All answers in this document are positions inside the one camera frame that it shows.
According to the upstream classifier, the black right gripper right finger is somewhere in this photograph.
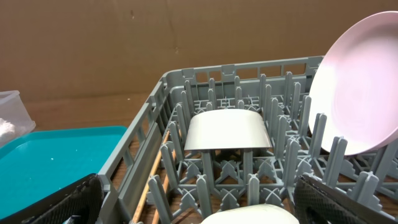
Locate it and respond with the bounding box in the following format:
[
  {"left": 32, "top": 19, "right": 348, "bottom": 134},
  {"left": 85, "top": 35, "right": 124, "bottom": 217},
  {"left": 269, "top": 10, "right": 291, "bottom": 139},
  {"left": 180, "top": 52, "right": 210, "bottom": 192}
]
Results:
[{"left": 294, "top": 174, "right": 397, "bottom": 224}]

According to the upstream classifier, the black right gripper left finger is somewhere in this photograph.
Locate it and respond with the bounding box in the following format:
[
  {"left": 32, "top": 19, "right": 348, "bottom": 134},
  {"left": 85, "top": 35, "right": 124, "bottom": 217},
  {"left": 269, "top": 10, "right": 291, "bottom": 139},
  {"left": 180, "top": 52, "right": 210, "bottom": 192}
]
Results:
[{"left": 1, "top": 173, "right": 104, "bottom": 224}]

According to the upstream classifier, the cream white cup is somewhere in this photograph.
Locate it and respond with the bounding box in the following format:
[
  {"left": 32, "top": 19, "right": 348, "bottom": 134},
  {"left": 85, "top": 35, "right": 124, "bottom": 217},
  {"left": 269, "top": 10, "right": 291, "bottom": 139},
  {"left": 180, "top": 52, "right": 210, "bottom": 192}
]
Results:
[{"left": 201, "top": 204, "right": 299, "bottom": 224}]

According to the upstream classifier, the white tissue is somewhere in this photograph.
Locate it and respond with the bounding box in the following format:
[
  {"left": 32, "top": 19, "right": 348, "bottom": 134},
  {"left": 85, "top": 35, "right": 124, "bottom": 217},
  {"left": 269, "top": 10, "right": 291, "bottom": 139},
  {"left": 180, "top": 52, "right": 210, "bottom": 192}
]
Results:
[{"left": 0, "top": 118, "right": 17, "bottom": 143}]

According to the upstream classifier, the grey white bowl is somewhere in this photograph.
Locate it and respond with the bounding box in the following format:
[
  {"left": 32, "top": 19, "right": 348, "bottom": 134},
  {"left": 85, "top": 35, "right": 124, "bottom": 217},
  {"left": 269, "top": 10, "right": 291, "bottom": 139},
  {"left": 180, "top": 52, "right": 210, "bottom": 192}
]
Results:
[{"left": 184, "top": 109, "right": 272, "bottom": 151}]

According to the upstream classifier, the pink round plate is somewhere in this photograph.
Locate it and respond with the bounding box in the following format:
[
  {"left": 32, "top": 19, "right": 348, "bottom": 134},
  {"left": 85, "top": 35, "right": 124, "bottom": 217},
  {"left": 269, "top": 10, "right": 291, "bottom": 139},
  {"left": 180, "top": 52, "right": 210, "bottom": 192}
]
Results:
[{"left": 309, "top": 11, "right": 397, "bottom": 156}]

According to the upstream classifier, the grey dishwasher rack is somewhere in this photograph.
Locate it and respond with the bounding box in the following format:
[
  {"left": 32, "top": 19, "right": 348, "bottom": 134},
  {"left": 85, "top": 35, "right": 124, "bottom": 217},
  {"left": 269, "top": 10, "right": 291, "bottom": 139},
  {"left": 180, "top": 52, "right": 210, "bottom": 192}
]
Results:
[{"left": 98, "top": 56, "right": 397, "bottom": 223}]

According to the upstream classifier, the teal plastic tray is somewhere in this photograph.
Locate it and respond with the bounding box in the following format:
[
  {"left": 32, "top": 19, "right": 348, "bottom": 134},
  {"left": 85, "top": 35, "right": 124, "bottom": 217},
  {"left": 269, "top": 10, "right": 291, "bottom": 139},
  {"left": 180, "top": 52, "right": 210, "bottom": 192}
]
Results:
[{"left": 1, "top": 126, "right": 127, "bottom": 218}]

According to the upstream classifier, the clear plastic container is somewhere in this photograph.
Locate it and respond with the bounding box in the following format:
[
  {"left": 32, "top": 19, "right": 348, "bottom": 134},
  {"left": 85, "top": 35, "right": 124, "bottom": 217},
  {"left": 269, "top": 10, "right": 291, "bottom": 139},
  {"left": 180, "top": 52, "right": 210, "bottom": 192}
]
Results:
[{"left": 1, "top": 90, "right": 36, "bottom": 147}]

